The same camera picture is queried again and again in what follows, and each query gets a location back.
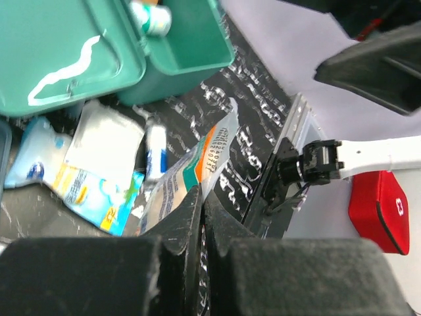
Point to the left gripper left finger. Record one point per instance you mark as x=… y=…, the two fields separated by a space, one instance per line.
x=153 y=274

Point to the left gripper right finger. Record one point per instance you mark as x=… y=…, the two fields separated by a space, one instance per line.
x=251 y=276

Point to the white blue tube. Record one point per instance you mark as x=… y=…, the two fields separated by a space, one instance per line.
x=156 y=157

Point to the white gauze packet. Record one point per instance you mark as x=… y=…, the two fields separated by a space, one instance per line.
x=105 y=144

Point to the white green-label bottle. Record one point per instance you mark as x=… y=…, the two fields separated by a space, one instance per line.
x=153 y=20

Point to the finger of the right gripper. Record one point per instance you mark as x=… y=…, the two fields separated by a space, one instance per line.
x=384 y=69

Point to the cotton ball bag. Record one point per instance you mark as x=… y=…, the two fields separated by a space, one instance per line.
x=201 y=166

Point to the green medicine box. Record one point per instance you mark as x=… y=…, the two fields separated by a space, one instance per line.
x=57 y=53

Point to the blue cotton swab bag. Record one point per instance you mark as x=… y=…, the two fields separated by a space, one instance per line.
x=40 y=159

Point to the blue divided tray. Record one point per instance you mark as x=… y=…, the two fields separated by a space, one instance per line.
x=5 y=147

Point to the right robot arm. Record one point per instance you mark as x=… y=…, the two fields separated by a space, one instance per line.
x=322 y=161

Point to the red first aid pouch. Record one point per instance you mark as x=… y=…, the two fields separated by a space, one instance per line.
x=379 y=211

